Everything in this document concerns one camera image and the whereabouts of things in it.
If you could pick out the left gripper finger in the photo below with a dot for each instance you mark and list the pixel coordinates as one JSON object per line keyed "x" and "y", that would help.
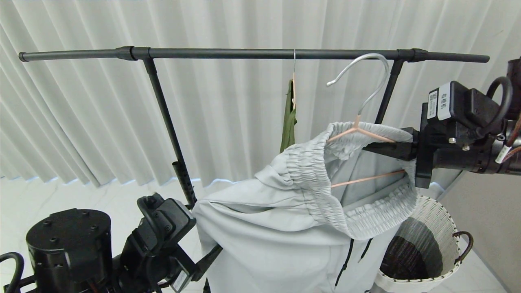
{"x": 207, "y": 260}

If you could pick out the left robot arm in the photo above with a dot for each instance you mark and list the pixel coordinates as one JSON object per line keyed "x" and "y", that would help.
{"x": 69, "y": 248}

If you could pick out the green printed T-shirt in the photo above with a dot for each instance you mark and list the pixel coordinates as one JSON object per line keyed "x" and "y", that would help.
{"x": 289, "y": 126}

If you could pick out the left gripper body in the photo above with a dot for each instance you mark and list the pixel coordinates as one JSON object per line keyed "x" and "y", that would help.
{"x": 142, "y": 272}

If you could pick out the white curtain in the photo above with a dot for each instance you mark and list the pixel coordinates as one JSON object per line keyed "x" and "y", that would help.
{"x": 224, "y": 122}

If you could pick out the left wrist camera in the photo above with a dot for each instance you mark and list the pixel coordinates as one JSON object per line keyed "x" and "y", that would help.
{"x": 167, "y": 224}

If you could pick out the pale grey shorts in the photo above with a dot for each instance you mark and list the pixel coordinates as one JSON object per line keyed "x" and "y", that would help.
{"x": 264, "y": 236}

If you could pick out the pink clothes hanger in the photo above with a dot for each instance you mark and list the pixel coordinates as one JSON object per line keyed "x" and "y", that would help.
{"x": 294, "y": 87}
{"x": 357, "y": 122}

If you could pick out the black clothes rack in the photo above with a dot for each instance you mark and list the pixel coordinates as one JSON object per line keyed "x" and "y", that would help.
{"x": 224, "y": 53}

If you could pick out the white laundry basket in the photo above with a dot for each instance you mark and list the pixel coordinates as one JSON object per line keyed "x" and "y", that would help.
{"x": 431, "y": 219}

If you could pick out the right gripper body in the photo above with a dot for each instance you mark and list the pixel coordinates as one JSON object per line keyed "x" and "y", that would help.
{"x": 460, "y": 158}

